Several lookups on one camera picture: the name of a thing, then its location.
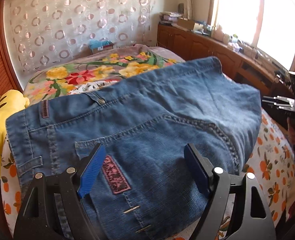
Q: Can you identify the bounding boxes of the white plastic jug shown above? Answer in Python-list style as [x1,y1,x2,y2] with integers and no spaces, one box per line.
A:
[211,25,224,42]

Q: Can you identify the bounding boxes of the yellow Pikachu plush toy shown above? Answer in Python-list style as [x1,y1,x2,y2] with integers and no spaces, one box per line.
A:
[0,89,30,178]

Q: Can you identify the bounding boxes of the wooden window side cabinet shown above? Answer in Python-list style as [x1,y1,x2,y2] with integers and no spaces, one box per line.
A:
[157,24,293,98]

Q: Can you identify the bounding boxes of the stack of papers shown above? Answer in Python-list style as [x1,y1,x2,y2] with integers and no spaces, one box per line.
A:
[159,11,183,25]

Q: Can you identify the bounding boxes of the floral pink blanket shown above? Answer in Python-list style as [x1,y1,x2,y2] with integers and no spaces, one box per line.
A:
[23,44,184,104]

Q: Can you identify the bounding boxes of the circle pattern sheer curtain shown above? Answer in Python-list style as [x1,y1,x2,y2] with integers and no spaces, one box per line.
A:
[3,0,158,73]

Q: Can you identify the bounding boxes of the cardboard box on cabinet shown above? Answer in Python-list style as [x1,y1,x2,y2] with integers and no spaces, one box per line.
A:
[177,18,204,31]

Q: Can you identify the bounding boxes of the blue denim jeans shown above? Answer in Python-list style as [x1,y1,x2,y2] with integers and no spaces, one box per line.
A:
[6,57,261,239]

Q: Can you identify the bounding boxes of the cardboard box with blue cloth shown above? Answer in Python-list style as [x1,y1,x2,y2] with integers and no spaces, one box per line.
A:
[88,40,115,55]

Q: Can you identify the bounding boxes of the wood framed window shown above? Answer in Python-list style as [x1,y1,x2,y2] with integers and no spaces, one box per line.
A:
[209,0,295,71]

